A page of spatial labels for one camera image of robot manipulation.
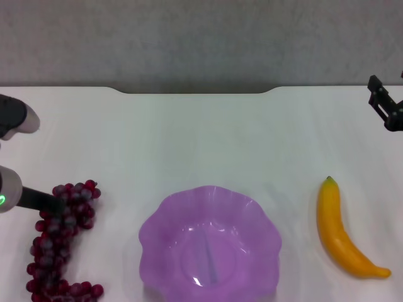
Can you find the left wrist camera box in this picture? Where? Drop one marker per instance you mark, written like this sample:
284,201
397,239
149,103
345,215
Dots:
12,113

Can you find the yellow banana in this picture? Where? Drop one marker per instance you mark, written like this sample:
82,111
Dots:
333,226

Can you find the dark red grape bunch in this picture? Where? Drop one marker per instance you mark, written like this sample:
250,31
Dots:
53,242

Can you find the purple wavy plastic bowl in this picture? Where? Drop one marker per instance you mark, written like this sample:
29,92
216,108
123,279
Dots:
176,226

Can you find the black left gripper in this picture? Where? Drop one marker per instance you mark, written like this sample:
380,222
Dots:
37,199

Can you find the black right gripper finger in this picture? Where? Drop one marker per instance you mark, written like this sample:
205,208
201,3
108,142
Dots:
392,116

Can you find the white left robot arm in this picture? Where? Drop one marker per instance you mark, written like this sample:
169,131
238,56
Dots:
7,192

